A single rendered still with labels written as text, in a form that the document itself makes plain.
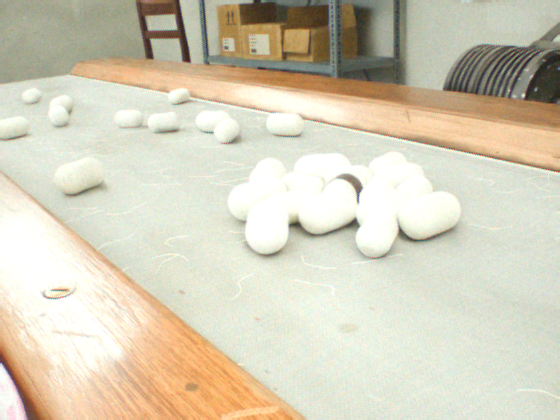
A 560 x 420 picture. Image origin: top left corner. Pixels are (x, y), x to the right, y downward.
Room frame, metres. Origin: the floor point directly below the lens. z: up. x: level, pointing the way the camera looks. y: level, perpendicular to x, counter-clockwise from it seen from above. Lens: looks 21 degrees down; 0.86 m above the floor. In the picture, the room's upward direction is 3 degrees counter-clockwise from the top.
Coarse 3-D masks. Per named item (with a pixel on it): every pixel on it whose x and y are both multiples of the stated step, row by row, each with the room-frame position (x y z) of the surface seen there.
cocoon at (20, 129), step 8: (0, 120) 0.60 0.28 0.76; (8, 120) 0.60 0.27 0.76; (16, 120) 0.60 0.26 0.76; (24, 120) 0.61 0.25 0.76; (0, 128) 0.59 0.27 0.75; (8, 128) 0.59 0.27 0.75; (16, 128) 0.60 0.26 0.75; (24, 128) 0.61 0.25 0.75; (0, 136) 0.59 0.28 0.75; (8, 136) 0.59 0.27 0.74; (16, 136) 0.60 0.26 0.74
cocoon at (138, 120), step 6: (120, 114) 0.61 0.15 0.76; (126, 114) 0.61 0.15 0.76; (132, 114) 0.61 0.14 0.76; (138, 114) 0.61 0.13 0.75; (120, 120) 0.61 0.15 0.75; (126, 120) 0.61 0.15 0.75; (132, 120) 0.61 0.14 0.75; (138, 120) 0.61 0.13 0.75; (120, 126) 0.61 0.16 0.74; (126, 126) 0.61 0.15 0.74; (132, 126) 0.61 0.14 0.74; (138, 126) 0.61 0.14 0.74
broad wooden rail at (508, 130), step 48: (192, 96) 0.79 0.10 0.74; (240, 96) 0.71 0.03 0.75; (288, 96) 0.64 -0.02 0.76; (336, 96) 0.59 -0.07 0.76; (384, 96) 0.57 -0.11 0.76; (432, 96) 0.56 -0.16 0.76; (480, 96) 0.55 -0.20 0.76; (432, 144) 0.46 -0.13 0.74; (480, 144) 0.43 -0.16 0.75; (528, 144) 0.41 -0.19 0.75
